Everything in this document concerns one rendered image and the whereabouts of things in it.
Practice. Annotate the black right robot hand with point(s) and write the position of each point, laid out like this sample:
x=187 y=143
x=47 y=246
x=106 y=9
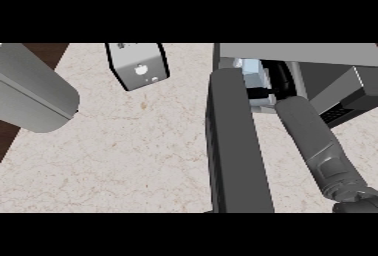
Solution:
x=286 y=80

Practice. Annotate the pale blue milk carton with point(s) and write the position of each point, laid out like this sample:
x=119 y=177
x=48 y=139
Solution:
x=253 y=71

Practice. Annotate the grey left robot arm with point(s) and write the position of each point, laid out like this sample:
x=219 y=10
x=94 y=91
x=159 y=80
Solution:
x=35 y=96

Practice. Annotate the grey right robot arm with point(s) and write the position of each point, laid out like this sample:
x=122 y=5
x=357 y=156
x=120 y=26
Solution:
x=315 y=143

